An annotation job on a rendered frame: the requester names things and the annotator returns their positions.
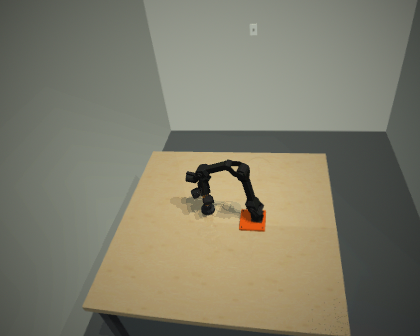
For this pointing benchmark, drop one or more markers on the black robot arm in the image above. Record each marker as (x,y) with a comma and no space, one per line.
(254,206)

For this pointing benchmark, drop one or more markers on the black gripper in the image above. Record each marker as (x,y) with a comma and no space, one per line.
(208,199)

